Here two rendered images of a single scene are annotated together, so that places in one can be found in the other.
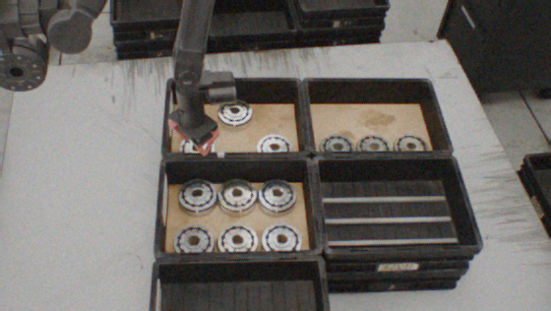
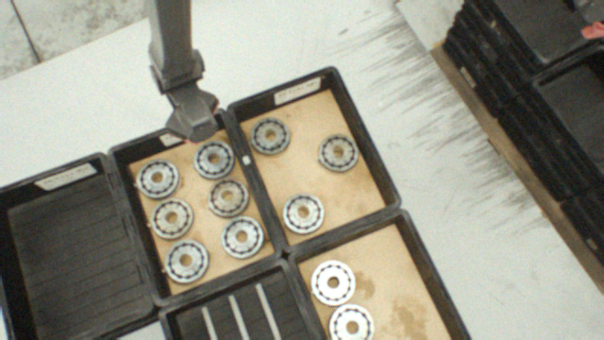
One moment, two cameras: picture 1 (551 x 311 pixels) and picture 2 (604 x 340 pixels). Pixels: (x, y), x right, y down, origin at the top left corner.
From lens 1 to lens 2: 1.03 m
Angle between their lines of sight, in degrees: 38
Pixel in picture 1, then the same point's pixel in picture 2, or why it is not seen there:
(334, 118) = (387, 265)
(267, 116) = (355, 188)
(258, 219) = (212, 229)
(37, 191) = (209, 25)
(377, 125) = (401, 323)
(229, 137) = (309, 161)
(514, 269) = not seen: outside the picture
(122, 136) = (299, 62)
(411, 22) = not seen: outside the picture
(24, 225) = not seen: hidden behind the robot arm
